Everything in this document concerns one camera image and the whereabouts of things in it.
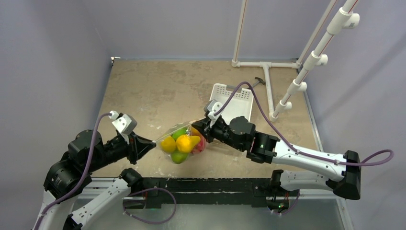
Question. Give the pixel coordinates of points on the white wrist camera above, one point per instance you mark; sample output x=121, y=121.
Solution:
x=210, y=109
x=123, y=123

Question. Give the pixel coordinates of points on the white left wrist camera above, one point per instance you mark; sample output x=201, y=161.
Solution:
x=123, y=123

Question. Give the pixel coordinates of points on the clear zip top bag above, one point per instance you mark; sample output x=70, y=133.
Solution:
x=171, y=130

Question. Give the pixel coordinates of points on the yellow bell pepper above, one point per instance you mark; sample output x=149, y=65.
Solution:
x=185, y=143

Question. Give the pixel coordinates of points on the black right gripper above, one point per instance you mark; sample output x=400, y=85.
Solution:
x=208, y=129

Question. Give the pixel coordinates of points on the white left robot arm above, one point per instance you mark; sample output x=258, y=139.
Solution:
x=67, y=178

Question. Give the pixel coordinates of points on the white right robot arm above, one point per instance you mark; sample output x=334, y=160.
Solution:
x=338, y=173

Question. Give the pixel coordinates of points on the white pvc pipe frame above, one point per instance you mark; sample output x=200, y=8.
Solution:
x=345, y=18

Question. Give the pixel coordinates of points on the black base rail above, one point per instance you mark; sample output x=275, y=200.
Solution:
x=205, y=191

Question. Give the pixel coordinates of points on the white plastic basket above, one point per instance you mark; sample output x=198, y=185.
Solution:
x=240, y=105

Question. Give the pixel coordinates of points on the red apple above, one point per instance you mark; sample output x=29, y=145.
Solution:
x=200, y=147

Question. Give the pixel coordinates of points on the black hammer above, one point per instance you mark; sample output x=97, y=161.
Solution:
x=258, y=82

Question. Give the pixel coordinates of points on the yellow mango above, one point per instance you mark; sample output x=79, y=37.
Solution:
x=168, y=144

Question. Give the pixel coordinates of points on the green lime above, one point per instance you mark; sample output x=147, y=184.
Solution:
x=178, y=157

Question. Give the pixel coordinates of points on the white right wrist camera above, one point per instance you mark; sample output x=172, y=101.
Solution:
x=210, y=109

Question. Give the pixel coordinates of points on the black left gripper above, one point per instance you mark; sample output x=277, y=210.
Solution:
x=138, y=146

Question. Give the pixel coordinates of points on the green ridged squash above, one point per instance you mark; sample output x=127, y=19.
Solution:
x=179, y=132

